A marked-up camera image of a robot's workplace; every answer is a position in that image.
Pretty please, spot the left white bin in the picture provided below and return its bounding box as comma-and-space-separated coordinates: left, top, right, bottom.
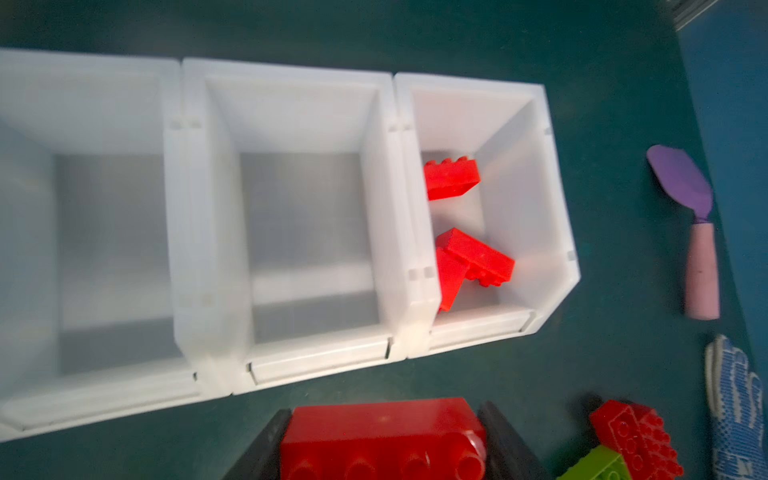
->
1, 49, 229, 441

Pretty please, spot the middle white bin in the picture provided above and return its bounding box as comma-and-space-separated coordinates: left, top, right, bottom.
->
181, 58, 436, 395

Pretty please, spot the green lego brick right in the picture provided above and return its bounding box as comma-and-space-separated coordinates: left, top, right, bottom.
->
558, 445, 631, 480

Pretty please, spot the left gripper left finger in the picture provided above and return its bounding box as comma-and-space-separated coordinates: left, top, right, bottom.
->
223, 409, 292, 480

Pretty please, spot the white bin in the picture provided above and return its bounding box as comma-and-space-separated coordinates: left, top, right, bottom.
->
181, 58, 436, 395
394, 72, 580, 358
1, 49, 229, 441

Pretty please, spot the right white bin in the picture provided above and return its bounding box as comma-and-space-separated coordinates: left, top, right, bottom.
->
394, 72, 580, 358

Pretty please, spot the red lego brick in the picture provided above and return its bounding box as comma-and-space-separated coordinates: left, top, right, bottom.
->
280, 398, 487, 479
436, 228, 515, 287
589, 400, 684, 480
436, 247, 469, 312
423, 156, 481, 201

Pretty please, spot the blue white patterned glove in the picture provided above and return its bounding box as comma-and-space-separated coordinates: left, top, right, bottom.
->
705, 335, 767, 479

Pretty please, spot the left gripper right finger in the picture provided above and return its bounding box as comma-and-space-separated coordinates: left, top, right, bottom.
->
477, 401, 552, 480

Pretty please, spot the purple pink toy spatula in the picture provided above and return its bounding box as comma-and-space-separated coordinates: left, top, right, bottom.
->
646, 144, 720, 321

